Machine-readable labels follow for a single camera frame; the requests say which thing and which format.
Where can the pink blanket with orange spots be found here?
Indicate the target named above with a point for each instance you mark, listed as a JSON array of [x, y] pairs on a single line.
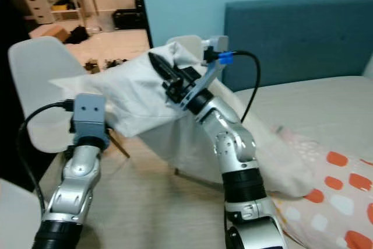
[[338, 196]]

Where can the black case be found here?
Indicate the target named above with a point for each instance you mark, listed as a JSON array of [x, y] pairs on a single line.
[[129, 19]]

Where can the black door frame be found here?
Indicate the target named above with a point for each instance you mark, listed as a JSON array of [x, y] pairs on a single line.
[[143, 4]]

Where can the black bag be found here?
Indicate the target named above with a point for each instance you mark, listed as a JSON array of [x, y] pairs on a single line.
[[77, 35]]

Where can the cardboard box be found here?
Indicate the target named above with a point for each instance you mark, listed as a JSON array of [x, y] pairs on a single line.
[[49, 32]]

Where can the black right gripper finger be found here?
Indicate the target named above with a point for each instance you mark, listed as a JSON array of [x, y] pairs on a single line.
[[163, 69]]

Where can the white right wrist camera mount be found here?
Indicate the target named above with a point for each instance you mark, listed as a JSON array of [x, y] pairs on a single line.
[[218, 44]]

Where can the blue upholstered headboard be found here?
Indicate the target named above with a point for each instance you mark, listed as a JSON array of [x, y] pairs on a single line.
[[309, 39]]

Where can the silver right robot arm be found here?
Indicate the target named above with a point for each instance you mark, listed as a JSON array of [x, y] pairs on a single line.
[[236, 144]]

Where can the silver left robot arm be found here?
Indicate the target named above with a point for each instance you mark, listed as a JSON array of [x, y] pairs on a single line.
[[78, 185]]

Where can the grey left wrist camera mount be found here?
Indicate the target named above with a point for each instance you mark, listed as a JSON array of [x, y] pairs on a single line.
[[90, 115]]

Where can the dark clutter on floor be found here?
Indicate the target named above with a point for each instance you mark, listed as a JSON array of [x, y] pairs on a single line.
[[104, 65]]

